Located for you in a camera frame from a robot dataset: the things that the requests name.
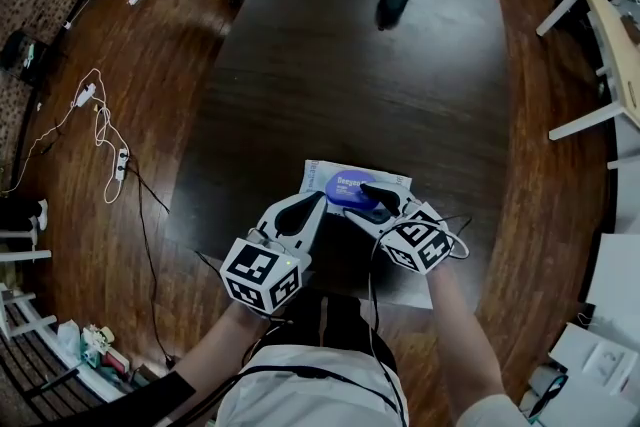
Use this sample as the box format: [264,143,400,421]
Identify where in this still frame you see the white wet wipe pack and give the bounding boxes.
[298,158,414,216]

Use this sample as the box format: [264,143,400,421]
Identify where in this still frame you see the person's white shirt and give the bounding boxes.
[214,344,531,427]

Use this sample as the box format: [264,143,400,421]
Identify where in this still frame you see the person's black trousers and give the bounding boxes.
[279,287,381,356]

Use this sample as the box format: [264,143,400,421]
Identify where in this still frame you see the person's right forearm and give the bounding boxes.
[424,264,506,411]

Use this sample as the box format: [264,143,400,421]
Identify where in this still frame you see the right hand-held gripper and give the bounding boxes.
[343,181,452,276]

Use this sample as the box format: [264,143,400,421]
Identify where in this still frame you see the clear plastic bag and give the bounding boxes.
[55,319,84,364]

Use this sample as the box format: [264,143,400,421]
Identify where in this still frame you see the white stool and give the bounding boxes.
[0,227,54,266]

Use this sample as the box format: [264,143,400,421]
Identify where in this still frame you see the white power adapter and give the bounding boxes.
[74,83,97,107]

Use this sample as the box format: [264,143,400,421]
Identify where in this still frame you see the white power strip with cable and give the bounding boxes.
[9,67,131,205]

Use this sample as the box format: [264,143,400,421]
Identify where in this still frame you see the white side cabinet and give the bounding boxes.
[582,232,640,321]

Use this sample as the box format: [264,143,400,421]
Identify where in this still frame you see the black floor cable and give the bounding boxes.
[127,164,176,366]

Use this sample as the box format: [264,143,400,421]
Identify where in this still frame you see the blue round item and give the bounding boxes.
[323,169,384,208]

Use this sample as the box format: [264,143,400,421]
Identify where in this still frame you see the black body cable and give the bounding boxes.
[184,364,409,427]

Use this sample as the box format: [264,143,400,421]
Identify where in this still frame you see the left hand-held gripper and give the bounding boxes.
[219,191,329,316]

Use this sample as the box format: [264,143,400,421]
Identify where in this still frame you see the light wooden desk white legs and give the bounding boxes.
[535,0,640,141]

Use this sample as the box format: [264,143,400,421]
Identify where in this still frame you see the person's left forearm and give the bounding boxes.
[172,299,266,396]

